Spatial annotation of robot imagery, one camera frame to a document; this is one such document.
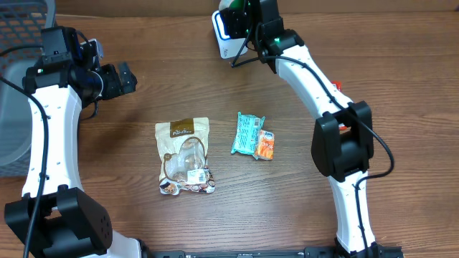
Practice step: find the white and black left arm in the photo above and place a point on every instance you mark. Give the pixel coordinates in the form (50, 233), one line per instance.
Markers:
(55, 217)

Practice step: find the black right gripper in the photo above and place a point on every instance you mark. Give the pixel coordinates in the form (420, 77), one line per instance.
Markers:
(233, 19)

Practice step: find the red stick snack packet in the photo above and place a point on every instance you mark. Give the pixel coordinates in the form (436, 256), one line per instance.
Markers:
(337, 85)

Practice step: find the grey plastic mesh basket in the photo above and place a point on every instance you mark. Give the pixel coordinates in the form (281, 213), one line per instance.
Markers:
(21, 24)

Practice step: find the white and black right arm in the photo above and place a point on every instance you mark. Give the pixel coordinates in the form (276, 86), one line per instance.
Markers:
(342, 144)

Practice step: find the beige dried food bag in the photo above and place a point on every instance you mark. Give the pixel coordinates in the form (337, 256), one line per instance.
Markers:
(183, 149)

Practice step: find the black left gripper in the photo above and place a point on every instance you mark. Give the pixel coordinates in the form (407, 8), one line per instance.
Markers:
(114, 87)

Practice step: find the white barcode scanner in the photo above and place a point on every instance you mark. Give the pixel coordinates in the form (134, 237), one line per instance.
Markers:
(228, 48)

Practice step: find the green lid jar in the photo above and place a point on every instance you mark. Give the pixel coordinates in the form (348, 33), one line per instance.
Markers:
(231, 4)

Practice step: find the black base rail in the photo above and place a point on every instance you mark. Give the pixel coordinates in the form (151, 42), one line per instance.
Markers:
(251, 253)

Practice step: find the teal snack packet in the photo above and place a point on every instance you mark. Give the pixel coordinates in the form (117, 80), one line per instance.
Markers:
(248, 127)

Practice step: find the orange snack packet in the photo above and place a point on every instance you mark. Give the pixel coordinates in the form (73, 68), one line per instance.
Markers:
(265, 146)

